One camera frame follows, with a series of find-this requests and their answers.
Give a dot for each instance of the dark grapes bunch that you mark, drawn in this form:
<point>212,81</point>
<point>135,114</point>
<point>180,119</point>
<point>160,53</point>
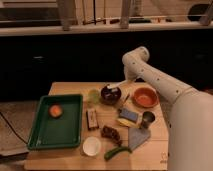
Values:
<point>113,134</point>

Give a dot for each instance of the white brush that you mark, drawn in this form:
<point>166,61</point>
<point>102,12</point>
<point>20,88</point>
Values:
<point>114,85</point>

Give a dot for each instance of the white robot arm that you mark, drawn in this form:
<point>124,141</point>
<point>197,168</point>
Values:
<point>190,144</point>

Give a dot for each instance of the orange fruit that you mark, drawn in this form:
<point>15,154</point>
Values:
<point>55,111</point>

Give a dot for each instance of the purple bowl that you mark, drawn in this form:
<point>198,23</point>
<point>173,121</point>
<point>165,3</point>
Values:
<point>110,96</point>

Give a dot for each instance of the light green cup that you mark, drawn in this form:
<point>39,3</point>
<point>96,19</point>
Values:
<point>94,96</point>

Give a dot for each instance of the metal cup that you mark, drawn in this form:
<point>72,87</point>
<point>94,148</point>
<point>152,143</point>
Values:
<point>147,119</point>

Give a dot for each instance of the grey cloth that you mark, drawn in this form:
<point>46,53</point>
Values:
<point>137,136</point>

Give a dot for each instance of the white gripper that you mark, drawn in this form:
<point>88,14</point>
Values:
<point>130,74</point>

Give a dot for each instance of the blue yellow sponge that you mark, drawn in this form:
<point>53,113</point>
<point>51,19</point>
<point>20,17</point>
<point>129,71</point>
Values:
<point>128,118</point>

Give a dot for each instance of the white small bowl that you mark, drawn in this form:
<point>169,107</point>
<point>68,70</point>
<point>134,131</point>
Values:
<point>91,146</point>

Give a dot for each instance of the green tray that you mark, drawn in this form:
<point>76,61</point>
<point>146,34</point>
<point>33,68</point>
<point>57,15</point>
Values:
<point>64,131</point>

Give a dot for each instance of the dark rectangular box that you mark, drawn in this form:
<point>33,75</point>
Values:
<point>92,120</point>

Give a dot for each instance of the orange bowl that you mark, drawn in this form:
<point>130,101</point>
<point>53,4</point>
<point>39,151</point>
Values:
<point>145,97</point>

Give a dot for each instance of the green cucumber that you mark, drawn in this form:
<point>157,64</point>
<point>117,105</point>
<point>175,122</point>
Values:
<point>111,153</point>

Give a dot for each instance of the dark pencil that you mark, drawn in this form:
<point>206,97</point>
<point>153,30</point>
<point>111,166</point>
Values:
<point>126,98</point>

